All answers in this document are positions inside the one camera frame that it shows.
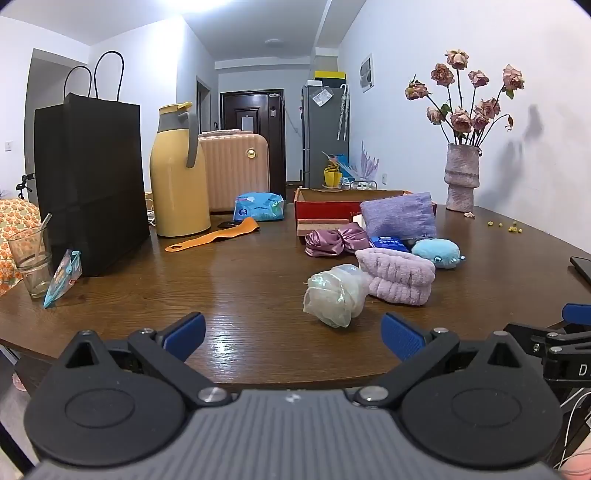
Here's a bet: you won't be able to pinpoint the orange floral cushion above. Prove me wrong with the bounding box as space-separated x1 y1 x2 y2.
0 198 43 296

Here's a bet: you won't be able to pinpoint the person's right hand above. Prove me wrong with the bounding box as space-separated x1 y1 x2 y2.
560 436 591 474

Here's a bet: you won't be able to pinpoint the black paper bag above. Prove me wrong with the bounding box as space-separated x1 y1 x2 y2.
33 51 152 278

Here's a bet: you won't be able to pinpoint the blue plush toy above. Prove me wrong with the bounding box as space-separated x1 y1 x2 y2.
410 237 467 270

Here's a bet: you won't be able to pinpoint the pink textured vase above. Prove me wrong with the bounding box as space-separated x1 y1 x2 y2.
444 143 484 212

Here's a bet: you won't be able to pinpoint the purple knit pouch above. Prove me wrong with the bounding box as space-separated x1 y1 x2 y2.
359 191 438 242

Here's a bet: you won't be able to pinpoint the dark brown entrance door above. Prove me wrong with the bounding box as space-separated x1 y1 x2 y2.
220 89 287 184

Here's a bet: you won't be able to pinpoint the black phone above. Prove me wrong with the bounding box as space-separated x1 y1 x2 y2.
569 256 591 282

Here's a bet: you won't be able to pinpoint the blue snack packet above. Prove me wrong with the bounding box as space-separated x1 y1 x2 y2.
43 249 84 309

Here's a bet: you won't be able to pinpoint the dried pink roses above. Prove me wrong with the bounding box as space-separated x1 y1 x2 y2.
405 48 526 147

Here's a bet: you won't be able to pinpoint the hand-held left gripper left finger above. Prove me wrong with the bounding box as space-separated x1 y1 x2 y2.
59 311 232 408

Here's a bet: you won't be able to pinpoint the pink sponge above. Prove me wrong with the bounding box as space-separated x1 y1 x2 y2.
296 218 357 237

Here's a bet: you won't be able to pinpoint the red cardboard box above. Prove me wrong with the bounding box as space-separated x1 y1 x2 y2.
294 187 437 237

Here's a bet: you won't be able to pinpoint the blue tissue pack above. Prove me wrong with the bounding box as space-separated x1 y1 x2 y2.
369 235 417 254

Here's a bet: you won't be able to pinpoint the pink suitcase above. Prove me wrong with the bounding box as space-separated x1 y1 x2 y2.
198 130 270 214

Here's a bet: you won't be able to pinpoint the translucent plastic bag ball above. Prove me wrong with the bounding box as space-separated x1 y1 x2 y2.
303 263 370 329

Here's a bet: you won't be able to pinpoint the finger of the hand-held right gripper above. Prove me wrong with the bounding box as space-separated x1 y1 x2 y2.
561 303 591 326
503 322 591 358

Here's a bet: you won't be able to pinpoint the orange strap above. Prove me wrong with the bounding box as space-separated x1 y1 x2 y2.
165 217 260 253

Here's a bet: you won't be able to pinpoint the blue wet wipes pack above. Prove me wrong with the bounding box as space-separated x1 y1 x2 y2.
233 192 284 223

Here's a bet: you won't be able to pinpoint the pink fluffy headband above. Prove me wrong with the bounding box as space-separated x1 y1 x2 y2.
355 248 437 306

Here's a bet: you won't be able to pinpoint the glass straw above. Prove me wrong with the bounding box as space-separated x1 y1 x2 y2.
39 212 53 259

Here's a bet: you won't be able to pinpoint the hanging folded umbrella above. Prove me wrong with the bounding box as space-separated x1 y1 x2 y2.
337 83 352 142

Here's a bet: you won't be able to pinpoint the yellow thermos jug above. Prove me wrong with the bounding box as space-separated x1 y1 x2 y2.
149 102 212 238

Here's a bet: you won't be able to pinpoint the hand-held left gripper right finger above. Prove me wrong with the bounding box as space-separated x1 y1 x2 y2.
358 312 528 409

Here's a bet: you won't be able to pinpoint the clear drinking glass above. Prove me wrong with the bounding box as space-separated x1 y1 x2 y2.
7 224 53 300

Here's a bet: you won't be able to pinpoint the purple flower decoration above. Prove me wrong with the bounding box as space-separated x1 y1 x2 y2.
355 140 382 184

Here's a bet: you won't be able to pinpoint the grey refrigerator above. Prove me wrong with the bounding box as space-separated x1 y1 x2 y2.
301 83 351 188

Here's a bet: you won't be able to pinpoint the mauve satin bow scrunchie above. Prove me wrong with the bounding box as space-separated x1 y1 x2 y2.
304 222 374 258

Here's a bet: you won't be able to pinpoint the white cable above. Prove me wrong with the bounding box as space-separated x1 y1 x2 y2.
558 387 591 464

